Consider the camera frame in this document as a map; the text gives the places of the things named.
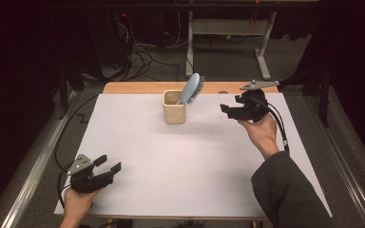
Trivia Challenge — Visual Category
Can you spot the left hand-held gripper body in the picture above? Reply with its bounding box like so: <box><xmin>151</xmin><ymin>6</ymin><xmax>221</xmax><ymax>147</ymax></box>
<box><xmin>66</xmin><ymin>154</ymin><xmax>115</xmax><ymax>195</ymax></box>

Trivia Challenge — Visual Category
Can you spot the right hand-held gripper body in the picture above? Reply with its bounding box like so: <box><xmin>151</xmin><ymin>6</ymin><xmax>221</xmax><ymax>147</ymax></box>
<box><xmin>240</xmin><ymin>79</ymin><xmax>280</xmax><ymax>124</ymax></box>

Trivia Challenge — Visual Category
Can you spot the light blue hairbrush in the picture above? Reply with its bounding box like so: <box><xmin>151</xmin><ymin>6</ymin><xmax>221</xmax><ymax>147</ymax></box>
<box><xmin>175</xmin><ymin>72</ymin><xmax>206</xmax><ymax>105</ymax></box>

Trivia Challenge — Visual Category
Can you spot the cream square cup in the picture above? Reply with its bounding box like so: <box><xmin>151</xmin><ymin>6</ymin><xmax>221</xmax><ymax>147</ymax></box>
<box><xmin>162</xmin><ymin>89</ymin><xmax>187</xmax><ymax>125</ymax></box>

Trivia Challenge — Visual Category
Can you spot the person's left hand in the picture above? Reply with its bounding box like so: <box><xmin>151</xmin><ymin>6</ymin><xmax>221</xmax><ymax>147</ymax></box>
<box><xmin>62</xmin><ymin>187</ymin><xmax>105</xmax><ymax>220</ymax></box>

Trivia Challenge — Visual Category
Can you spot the person's right hand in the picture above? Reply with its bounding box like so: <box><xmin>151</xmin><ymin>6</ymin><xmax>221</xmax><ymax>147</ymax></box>
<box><xmin>237</xmin><ymin>113</ymin><xmax>281</xmax><ymax>161</ymax></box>

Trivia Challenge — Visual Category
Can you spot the white paper sheet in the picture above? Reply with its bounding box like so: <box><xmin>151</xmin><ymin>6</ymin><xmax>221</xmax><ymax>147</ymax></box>
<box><xmin>54</xmin><ymin>92</ymin><xmax>333</xmax><ymax>219</ymax></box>

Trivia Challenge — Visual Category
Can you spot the black metal stand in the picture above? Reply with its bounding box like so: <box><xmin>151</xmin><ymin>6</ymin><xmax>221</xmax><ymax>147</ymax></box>
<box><xmin>279</xmin><ymin>63</ymin><xmax>333</xmax><ymax>128</ymax></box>
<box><xmin>57</xmin><ymin>63</ymin><xmax>87</xmax><ymax>121</ymax></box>

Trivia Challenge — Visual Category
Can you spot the wooden table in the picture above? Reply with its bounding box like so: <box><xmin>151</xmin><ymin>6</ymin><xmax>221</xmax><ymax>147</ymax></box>
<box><xmin>54</xmin><ymin>81</ymin><xmax>333</xmax><ymax>222</ymax></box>

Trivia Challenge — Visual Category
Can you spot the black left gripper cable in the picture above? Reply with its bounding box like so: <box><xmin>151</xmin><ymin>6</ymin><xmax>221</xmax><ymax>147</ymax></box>
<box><xmin>54</xmin><ymin>94</ymin><xmax>100</xmax><ymax>211</ymax></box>

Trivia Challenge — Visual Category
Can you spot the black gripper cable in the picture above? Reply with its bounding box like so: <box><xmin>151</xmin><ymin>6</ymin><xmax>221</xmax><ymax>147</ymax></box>
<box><xmin>54</xmin><ymin>94</ymin><xmax>100</xmax><ymax>211</ymax></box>
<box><xmin>253</xmin><ymin>96</ymin><xmax>290</xmax><ymax>155</ymax></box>

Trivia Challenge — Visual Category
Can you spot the aluminium floor rail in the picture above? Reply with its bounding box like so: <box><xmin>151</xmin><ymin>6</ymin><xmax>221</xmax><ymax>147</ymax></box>
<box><xmin>0</xmin><ymin>89</ymin><xmax>78</xmax><ymax>228</ymax></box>
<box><xmin>303</xmin><ymin>94</ymin><xmax>365</xmax><ymax>228</ymax></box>

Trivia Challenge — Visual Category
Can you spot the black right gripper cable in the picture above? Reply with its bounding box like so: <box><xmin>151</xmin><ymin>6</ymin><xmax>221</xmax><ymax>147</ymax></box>
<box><xmin>253</xmin><ymin>96</ymin><xmax>290</xmax><ymax>155</ymax></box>

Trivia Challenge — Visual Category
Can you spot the white metal desk frame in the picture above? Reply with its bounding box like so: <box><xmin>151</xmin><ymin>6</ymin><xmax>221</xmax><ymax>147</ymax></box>
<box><xmin>184</xmin><ymin>10</ymin><xmax>279</xmax><ymax>81</ymax></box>

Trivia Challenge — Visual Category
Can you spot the tangle of floor cables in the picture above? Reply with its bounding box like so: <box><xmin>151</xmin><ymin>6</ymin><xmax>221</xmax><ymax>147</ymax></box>
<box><xmin>117</xmin><ymin>12</ymin><xmax>183</xmax><ymax>82</ymax></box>

